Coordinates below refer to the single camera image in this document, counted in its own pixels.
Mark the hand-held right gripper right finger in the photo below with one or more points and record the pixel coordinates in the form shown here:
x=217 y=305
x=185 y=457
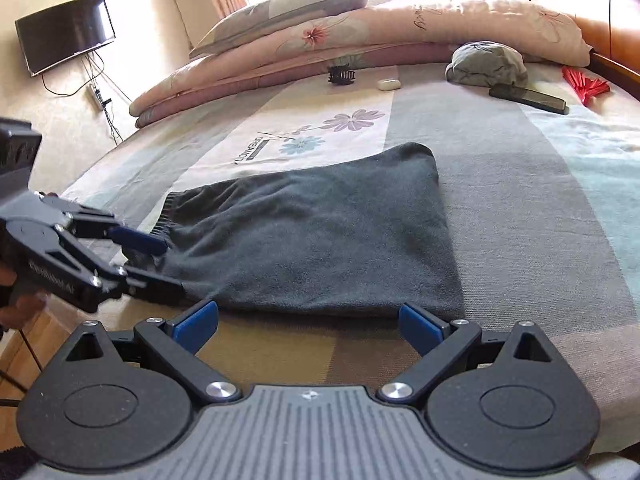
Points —
x=420 y=329

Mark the wall mounted television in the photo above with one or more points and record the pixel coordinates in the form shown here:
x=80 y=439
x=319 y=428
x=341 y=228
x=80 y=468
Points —
x=65 y=35

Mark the floral patchwork pillow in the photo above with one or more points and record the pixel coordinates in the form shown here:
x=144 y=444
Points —
x=280 y=15

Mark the dark grey pants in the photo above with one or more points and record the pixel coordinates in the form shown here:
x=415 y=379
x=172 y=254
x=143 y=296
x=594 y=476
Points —
x=325 y=235

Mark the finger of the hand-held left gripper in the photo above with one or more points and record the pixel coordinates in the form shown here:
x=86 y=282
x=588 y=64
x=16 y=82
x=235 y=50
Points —
x=155 y=290
x=140 y=242

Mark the wall power strip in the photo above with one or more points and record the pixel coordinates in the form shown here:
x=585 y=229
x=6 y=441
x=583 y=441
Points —
x=100 y=97

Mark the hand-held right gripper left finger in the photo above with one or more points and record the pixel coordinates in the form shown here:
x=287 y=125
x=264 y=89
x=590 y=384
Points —
x=195 y=325

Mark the red folding fan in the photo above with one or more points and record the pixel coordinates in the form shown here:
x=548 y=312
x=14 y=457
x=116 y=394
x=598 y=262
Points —
x=585 y=87

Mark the white earbuds case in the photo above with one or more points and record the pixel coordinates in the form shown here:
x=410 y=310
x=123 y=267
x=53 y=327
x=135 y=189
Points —
x=389 y=84

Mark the black smartphone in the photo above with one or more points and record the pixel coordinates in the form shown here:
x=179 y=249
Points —
x=530 y=99

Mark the folded pink floral quilt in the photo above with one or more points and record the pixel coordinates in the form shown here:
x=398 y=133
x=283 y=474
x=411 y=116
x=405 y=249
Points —
x=400 y=25

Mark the person's left hand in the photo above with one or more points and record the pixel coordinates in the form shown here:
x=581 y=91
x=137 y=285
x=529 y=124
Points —
x=17 y=310

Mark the wooden headboard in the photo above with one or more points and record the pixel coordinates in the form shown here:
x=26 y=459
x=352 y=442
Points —
x=600 y=10

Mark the crumpled grey garment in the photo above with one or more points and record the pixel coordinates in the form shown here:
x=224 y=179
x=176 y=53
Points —
x=485 y=65

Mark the black hair claw clip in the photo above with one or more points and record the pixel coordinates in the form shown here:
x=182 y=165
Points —
x=342 y=75

